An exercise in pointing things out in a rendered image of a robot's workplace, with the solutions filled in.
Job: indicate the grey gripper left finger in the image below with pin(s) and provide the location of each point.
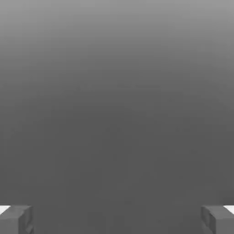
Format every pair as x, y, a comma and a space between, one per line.
14, 219

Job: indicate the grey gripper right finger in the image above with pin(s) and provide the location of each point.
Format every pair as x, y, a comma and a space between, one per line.
219, 219

